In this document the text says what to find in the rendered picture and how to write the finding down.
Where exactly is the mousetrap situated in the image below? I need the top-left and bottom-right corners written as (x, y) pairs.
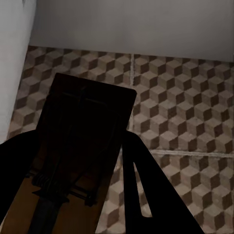
top-left (0, 73), bottom-right (137, 234)

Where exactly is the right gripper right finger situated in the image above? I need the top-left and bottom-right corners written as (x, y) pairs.
top-left (122, 130), bottom-right (204, 234)

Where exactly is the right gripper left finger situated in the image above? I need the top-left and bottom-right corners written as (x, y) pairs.
top-left (0, 129), bottom-right (40, 225)

